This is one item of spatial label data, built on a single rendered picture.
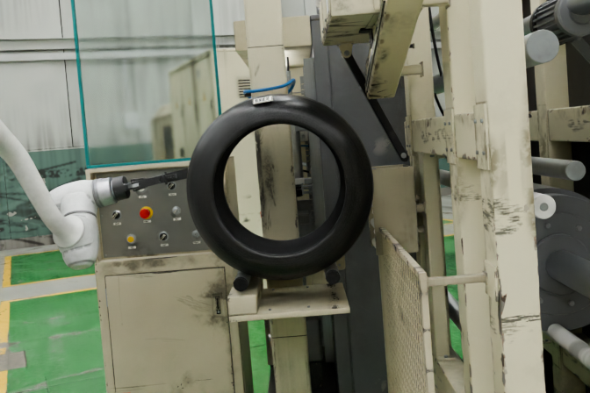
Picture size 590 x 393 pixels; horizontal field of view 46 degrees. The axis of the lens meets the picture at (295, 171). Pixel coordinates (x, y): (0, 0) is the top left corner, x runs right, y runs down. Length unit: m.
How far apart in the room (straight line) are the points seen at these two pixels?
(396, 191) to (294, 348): 0.67
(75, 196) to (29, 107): 8.86
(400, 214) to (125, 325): 1.19
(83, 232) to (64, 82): 9.03
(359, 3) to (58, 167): 9.38
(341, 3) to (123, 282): 1.51
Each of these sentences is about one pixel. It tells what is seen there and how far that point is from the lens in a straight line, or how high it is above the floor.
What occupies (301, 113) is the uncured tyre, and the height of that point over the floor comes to 1.40.
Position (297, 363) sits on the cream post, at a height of 0.52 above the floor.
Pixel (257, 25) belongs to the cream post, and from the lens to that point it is 2.49.
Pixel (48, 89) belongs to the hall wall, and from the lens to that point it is 11.12.
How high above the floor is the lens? 1.34
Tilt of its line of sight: 3 degrees down
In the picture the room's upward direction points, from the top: 5 degrees counter-clockwise
